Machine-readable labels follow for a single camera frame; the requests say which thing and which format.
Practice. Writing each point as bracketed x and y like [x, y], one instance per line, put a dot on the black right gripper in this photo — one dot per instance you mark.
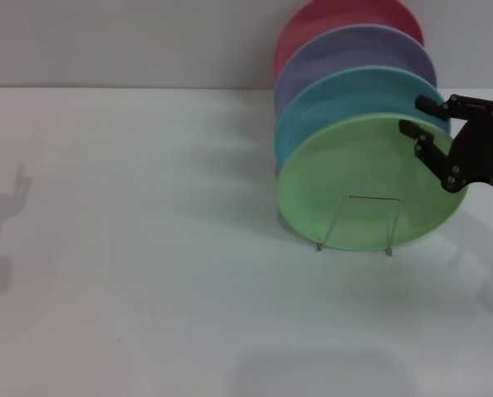
[488, 144]

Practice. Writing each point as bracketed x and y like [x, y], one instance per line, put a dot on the green plastic plate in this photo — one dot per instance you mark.
[354, 173]

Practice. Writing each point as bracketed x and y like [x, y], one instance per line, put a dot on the blue plastic plate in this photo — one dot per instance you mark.
[333, 99]

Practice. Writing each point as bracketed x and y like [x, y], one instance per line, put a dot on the purple plastic plate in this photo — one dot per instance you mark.
[354, 47]

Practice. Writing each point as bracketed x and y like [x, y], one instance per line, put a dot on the red plastic plate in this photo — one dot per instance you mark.
[325, 18]

